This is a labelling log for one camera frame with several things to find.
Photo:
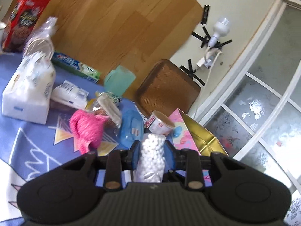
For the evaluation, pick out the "pink fuzzy soft toy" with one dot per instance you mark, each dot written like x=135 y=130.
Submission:
x=87 y=129

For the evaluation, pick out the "white framed glass door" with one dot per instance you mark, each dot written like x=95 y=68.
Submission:
x=255 y=110

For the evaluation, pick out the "blue plastic wipes pack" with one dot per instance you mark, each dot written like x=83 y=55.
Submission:
x=131 y=129

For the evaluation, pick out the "clear bag of plates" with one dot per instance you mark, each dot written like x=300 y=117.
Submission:
x=40 y=40

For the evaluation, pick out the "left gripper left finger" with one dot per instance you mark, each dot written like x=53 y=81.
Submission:
x=118 y=161

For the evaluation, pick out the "green toothpaste box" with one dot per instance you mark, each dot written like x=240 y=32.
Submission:
x=76 y=67

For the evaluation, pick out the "pink macaron biscuit tin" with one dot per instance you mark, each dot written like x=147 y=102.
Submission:
x=191 y=135

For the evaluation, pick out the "white round snack can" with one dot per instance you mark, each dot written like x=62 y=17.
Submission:
x=160 y=124

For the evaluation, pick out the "wood pattern wall panel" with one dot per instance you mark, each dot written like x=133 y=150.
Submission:
x=133 y=33

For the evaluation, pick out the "bag of white cotton balls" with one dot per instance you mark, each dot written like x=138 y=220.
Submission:
x=151 y=163

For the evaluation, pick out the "red cereal box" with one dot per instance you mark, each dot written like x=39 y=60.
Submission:
x=21 y=23

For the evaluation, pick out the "blue patterned tablecloth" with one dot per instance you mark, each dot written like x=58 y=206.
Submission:
x=40 y=178

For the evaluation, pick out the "teal plastic cup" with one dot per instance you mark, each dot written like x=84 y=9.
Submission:
x=119 y=80

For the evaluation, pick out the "white power strip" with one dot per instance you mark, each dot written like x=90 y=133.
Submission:
x=209 y=59

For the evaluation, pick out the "clear bag with pads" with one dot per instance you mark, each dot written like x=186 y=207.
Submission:
x=106 y=103

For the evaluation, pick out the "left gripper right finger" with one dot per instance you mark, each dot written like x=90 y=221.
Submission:
x=183 y=166

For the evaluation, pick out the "white tissue pack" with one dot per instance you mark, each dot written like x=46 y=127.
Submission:
x=27 y=94

